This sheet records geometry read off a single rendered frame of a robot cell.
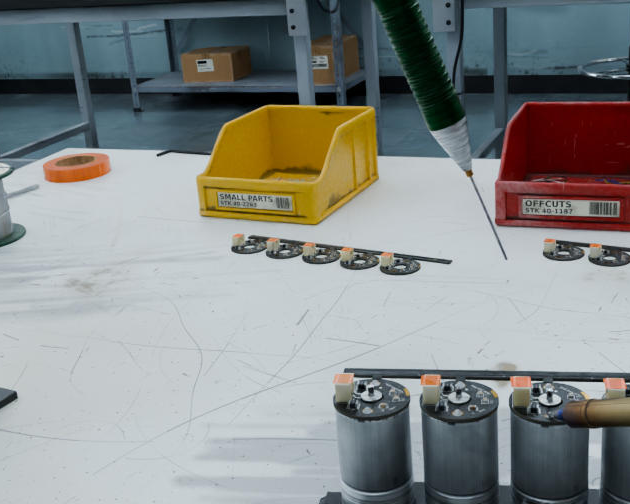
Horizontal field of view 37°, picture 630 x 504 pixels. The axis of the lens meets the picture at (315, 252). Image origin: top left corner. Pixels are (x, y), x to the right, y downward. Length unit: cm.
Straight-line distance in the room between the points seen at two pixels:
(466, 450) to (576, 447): 3
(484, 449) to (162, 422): 18
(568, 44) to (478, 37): 44
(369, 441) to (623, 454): 8
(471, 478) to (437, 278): 27
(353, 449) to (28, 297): 34
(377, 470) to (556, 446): 6
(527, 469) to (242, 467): 13
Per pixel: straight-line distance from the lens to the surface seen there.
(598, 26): 479
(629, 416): 27
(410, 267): 58
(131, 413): 45
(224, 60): 499
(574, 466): 31
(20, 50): 619
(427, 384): 30
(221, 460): 41
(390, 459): 31
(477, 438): 30
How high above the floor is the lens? 96
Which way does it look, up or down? 20 degrees down
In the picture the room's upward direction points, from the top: 5 degrees counter-clockwise
